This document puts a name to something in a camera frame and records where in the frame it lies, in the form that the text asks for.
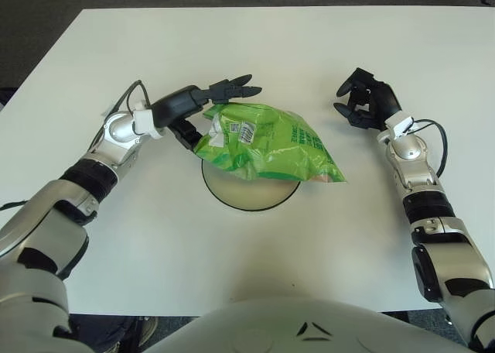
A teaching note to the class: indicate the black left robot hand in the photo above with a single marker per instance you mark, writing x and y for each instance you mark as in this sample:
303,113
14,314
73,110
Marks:
174,105

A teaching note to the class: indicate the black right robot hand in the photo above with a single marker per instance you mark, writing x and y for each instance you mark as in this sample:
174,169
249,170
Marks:
384,97

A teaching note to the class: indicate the green snack bag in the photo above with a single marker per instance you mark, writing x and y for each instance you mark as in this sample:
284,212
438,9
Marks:
278,144

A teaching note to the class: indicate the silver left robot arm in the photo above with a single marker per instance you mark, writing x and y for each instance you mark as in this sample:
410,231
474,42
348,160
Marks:
58,206

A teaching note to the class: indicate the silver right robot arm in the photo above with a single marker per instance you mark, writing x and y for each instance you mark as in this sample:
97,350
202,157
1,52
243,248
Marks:
414,159

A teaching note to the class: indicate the white plate with black rim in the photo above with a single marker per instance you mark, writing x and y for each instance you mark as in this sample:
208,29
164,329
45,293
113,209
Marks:
247,194

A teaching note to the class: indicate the brown shoe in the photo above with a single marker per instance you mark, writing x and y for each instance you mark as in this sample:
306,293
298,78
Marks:
145,330

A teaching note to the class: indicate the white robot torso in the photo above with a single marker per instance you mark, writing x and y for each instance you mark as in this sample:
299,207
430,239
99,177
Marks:
270,326

